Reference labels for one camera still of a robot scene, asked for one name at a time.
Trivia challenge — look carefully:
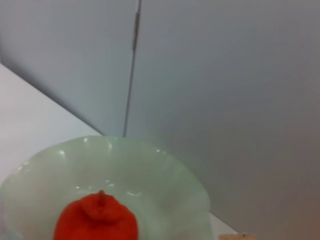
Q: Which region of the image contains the translucent glass fruit plate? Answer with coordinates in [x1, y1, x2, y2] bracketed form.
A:
[0, 135, 214, 240]

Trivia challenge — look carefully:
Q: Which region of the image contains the beige eraser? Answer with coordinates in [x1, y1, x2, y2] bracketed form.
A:
[218, 232, 258, 240]

